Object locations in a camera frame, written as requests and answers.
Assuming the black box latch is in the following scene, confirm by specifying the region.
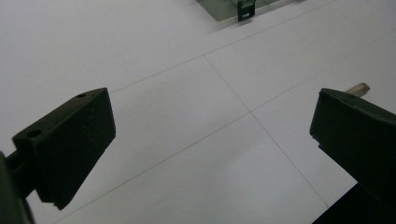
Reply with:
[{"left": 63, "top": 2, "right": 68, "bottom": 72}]
[{"left": 236, "top": 0, "right": 257, "bottom": 22}]

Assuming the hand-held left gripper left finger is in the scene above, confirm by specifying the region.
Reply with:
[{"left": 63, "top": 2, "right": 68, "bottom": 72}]
[{"left": 11, "top": 87, "right": 117, "bottom": 211}]

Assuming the small metal cylinder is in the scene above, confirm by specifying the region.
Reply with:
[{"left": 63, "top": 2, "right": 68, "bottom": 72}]
[{"left": 345, "top": 82, "right": 371, "bottom": 97}]

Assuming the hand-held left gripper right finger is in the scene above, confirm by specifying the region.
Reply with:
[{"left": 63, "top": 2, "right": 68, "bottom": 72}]
[{"left": 309, "top": 88, "right": 396, "bottom": 206}]

